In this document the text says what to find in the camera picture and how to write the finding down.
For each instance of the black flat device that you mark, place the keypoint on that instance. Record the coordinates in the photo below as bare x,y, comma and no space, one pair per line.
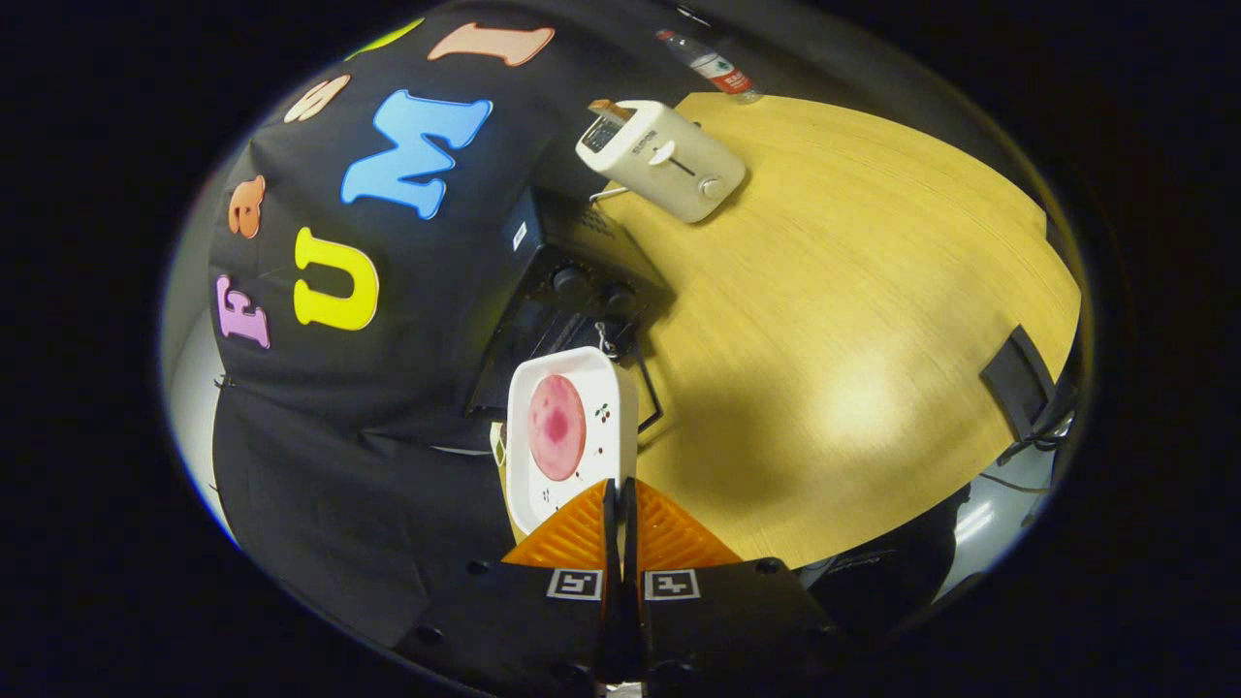
1018,383

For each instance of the black toaster oven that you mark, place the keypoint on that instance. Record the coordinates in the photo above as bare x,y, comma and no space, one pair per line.
582,242

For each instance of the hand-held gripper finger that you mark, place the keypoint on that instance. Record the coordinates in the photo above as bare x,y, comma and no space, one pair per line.
628,543
611,543

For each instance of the white rectangular plate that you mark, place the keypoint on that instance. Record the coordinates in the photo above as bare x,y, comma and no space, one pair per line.
606,388

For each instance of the white pop-up toaster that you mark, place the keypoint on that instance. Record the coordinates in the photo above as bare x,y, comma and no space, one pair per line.
669,165

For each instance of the red label water bottle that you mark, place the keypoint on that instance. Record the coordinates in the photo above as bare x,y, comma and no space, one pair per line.
717,70

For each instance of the pink ham slice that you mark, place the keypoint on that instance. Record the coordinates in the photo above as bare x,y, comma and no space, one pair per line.
557,427

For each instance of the brown bread slice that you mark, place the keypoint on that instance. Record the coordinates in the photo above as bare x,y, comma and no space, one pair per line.
611,108

